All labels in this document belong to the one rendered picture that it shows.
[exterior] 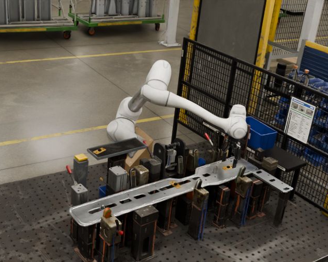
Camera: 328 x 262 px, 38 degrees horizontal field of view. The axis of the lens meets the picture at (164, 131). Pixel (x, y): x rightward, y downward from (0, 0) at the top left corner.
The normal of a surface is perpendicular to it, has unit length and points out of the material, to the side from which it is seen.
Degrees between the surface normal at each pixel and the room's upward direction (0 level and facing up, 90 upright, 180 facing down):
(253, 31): 90
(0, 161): 0
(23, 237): 0
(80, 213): 0
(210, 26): 91
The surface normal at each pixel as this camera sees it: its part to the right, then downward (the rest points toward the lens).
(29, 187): 0.10, -0.90
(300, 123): -0.79, 0.18
